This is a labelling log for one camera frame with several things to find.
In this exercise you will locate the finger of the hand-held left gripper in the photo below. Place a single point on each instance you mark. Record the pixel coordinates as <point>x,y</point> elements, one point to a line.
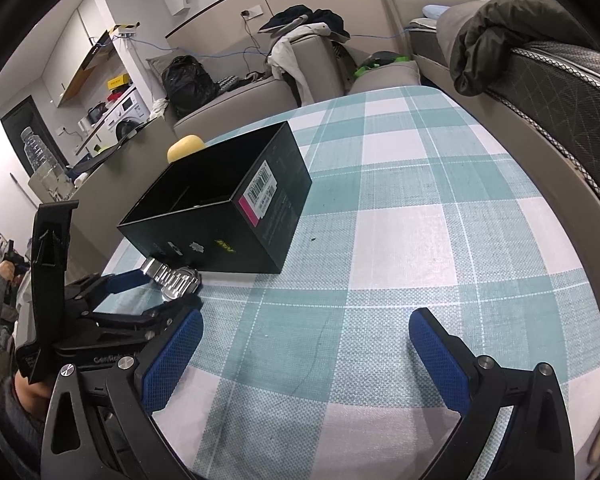
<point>125,281</point>
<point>170,312</point>

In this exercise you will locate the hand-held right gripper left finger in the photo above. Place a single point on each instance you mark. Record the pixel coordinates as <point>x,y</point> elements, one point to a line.
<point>175,360</point>

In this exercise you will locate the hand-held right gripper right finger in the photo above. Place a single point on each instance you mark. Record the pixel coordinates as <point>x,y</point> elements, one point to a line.
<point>440,360</point>

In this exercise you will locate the silver metal watch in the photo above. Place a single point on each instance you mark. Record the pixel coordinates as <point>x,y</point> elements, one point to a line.
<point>180,282</point>

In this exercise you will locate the black cardboard box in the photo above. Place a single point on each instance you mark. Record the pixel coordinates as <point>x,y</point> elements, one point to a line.
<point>260,240</point>

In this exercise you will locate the person's left forearm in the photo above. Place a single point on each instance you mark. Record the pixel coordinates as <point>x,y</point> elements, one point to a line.
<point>10,425</point>

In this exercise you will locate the person's left hand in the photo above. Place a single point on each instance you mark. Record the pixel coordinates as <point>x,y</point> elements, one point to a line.
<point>27,395</point>

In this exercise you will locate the black flat curved object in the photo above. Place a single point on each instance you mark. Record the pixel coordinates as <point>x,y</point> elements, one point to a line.
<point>102,155</point>

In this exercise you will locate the clear plastic water bottle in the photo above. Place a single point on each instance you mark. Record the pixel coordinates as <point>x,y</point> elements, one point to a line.
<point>37,152</point>

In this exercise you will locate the teal checked tablecloth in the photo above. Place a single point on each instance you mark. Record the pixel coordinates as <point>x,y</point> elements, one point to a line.
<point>405,220</point>

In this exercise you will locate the yellow apple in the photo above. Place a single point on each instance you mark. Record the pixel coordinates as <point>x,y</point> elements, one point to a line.
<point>185,147</point>

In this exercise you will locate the dark door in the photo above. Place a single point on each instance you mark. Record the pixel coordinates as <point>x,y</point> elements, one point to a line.
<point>22,125</point>

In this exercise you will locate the white washing machine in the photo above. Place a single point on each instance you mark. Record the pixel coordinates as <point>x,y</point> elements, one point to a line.
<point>125,115</point>

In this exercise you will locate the yellow box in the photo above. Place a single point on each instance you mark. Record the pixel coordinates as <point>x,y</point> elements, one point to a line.
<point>116,81</point>

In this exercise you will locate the black backpack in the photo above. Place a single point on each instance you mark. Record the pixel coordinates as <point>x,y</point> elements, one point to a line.
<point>187,85</point>

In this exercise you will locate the grey sofa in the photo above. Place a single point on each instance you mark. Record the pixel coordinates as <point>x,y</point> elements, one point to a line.
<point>260,97</point>

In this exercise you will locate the white power strip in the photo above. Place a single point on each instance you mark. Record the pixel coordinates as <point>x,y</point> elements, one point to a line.
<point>125,30</point>

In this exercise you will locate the white shirt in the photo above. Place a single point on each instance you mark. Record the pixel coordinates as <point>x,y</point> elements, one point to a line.
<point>285,55</point>

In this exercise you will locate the dark patterned mattress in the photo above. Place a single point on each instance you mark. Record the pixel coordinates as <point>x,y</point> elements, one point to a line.
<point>565,105</point>

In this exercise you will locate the green and black object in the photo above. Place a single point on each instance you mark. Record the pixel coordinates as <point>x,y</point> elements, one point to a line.
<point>380,62</point>

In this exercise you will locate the black clothes pile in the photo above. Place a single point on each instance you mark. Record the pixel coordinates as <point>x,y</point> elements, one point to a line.
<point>300,17</point>

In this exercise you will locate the dark green jacket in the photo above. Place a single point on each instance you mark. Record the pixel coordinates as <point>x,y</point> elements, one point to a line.
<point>500,40</point>

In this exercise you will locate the light blue pillow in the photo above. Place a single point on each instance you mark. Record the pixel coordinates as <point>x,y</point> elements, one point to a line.
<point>435,10</point>

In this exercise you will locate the wall socket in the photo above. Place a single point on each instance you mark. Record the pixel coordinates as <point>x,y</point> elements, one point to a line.
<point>251,11</point>

